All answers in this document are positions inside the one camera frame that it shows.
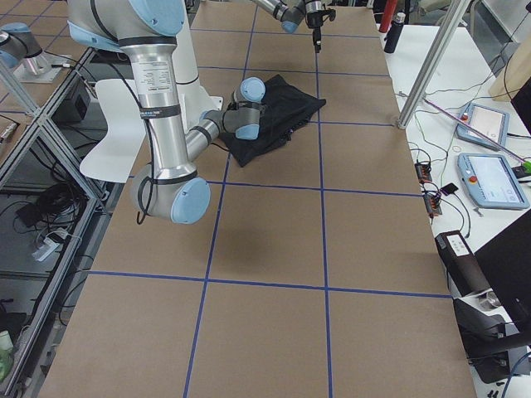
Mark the red cylinder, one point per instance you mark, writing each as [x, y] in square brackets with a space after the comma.
[387, 15]

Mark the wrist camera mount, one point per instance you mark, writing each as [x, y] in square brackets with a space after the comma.
[330, 13]

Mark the black monitor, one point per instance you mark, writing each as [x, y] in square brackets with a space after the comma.
[505, 262]

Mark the white plastic chair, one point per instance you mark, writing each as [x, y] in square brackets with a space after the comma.
[112, 159]

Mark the aluminium frame post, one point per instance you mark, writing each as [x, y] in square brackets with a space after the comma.
[438, 47]

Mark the silver stick green tip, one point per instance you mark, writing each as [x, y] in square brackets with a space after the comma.
[525, 164]

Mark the black box with label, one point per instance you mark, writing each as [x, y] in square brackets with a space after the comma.
[460, 263]

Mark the black water bottle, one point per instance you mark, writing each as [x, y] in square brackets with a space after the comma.
[393, 35]

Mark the upper blue teach pendant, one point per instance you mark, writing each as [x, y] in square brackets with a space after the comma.
[492, 122]

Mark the black graphic t-shirt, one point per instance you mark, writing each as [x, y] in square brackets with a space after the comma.
[287, 109]

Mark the blue teach pendant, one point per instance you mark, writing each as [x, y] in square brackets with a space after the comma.
[490, 182]
[492, 122]

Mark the lower blue teach pendant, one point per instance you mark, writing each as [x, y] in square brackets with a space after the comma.
[490, 182]

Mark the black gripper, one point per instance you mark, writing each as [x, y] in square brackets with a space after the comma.
[315, 20]

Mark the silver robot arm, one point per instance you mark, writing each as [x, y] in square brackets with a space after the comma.
[146, 32]
[290, 16]

